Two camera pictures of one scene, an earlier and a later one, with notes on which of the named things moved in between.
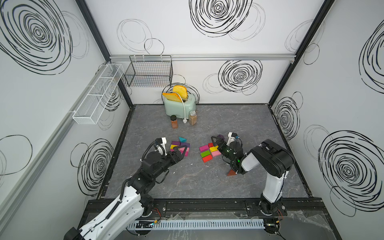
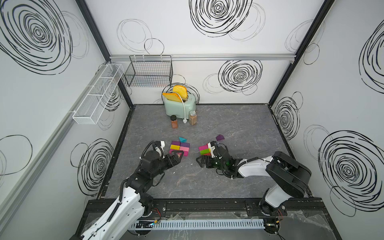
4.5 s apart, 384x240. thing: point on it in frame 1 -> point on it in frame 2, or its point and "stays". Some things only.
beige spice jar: (193, 118) stays
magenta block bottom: (204, 148) stays
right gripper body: (226, 153) -> (216, 165)
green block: (205, 153) stays
